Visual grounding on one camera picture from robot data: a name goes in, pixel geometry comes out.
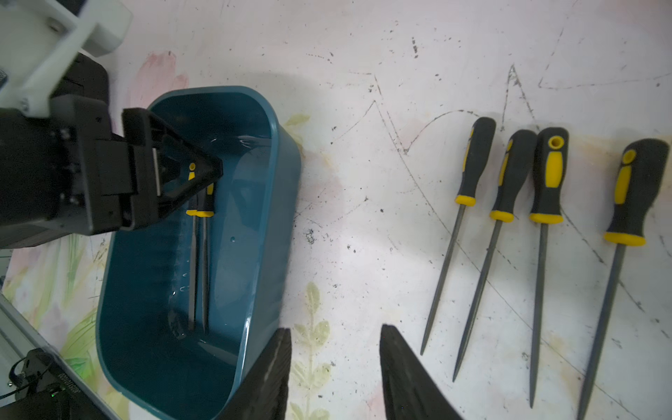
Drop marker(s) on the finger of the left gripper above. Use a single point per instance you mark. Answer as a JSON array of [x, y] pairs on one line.
[[166, 170]]

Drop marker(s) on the teal plastic storage box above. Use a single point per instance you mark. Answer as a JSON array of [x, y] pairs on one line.
[[144, 346]]

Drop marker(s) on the file tool black yellow handle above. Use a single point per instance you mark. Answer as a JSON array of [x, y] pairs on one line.
[[474, 163]]

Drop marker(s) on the aluminium mounting rail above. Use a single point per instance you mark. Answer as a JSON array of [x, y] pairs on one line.
[[18, 338]]

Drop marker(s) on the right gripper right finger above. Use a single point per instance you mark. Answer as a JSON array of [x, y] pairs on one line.
[[408, 390]]

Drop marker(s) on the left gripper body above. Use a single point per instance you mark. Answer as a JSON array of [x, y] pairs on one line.
[[67, 173]]

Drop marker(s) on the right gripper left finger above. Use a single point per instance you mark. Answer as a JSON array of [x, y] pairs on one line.
[[263, 394]]

